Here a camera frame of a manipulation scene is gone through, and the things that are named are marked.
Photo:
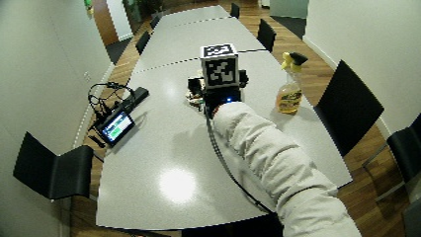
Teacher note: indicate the small pale object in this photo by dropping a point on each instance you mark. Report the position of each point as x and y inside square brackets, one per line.
[194, 98]

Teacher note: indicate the white cube with black markers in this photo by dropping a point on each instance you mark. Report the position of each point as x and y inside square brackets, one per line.
[219, 67]

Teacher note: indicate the black oblong box device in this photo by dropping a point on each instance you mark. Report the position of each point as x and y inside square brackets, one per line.
[135, 96]

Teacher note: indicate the yellow spray bottle black trigger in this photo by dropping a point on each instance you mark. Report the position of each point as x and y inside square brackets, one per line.
[290, 95]

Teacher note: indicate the small black screen device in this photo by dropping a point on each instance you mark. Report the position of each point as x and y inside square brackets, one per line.
[115, 127]

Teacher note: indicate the black chair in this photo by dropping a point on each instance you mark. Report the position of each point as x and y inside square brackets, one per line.
[143, 42]
[57, 168]
[408, 148]
[266, 34]
[348, 108]
[235, 10]

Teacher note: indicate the brown wooden door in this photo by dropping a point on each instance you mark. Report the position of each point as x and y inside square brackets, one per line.
[105, 23]

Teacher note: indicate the white wall socket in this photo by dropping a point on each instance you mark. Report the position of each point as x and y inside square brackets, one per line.
[87, 76]

